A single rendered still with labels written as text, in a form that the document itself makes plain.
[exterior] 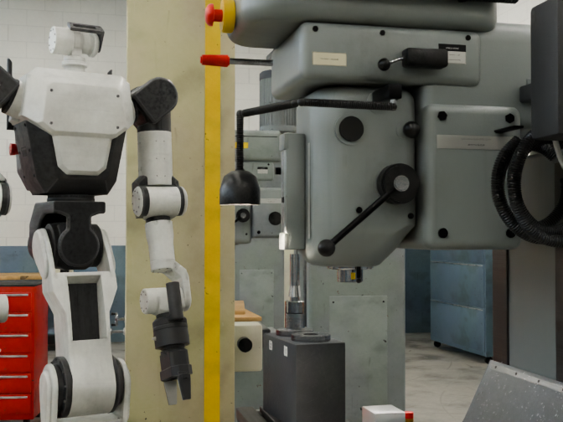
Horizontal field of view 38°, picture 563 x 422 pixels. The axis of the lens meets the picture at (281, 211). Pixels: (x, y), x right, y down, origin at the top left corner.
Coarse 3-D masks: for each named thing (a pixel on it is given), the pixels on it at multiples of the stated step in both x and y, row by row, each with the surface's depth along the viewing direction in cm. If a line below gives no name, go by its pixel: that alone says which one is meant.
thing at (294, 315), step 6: (288, 306) 193; (294, 306) 193; (300, 306) 193; (288, 312) 193; (294, 312) 193; (300, 312) 193; (288, 318) 193; (294, 318) 193; (300, 318) 193; (288, 324) 193; (294, 324) 193; (300, 324) 193; (294, 330) 193
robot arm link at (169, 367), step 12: (156, 336) 205; (168, 336) 204; (180, 336) 205; (156, 348) 207; (168, 348) 205; (180, 348) 205; (168, 360) 203; (180, 360) 203; (168, 372) 202; (180, 372) 200; (192, 372) 203
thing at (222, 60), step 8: (200, 56) 155; (208, 56) 155; (216, 56) 155; (224, 56) 156; (208, 64) 156; (216, 64) 156; (224, 64) 156; (248, 64) 158; (256, 64) 158; (264, 64) 158; (272, 64) 158
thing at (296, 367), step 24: (264, 336) 197; (288, 336) 191; (312, 336) 182; (264, 360) 197; (288, 360) 182; (312, 360) 179; (336, 360) 181; (264, 384) 197; (288, 384) 182; (312, 384) 179; (336, 384) 181; (264, 408) 197; (288, 408) 182; (312, 408) 179; (336, 408) 181
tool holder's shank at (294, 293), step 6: (294, 258) 194; (294, 264) 194; (294, 270) 194; (294, 276) 194; (294, 282) 194; (294, 288) 194; (288, 294) 195; (294, 294) 194; (300, 294) 195; (294, 300) 194
